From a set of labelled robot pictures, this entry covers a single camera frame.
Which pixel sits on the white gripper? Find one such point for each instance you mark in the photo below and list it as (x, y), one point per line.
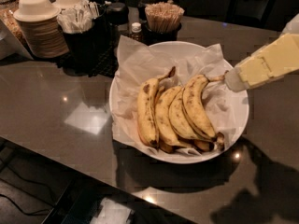
(266, 65)

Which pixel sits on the spotted banana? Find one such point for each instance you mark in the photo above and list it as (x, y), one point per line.
(146, 123)
(179, 122)
(193, 107)
(167, 136)

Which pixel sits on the white bowl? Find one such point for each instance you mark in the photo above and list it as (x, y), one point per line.
(239, 115)

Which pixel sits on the black cup of stir sticks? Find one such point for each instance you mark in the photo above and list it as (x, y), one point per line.
(163, 22)

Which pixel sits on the small white-capped bottle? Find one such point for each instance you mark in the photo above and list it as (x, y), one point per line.
(136, 32)

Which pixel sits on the white paper liner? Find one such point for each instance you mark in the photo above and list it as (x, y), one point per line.
(140, 62)

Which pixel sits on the black round lid container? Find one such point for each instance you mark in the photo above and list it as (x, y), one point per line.
(117, 14)

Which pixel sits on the black mesh mat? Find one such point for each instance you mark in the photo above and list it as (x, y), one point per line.
(106, 66)

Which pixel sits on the black holder with wrapped cutlery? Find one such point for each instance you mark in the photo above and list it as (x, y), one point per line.
(85, 31)

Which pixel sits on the white paper on floor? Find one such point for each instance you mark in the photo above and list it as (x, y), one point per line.
(111, 212)

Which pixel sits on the stack of paper bowls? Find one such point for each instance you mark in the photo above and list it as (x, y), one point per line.
(38, 22)

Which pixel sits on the granola container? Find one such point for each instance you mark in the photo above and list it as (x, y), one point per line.
(6, 15)

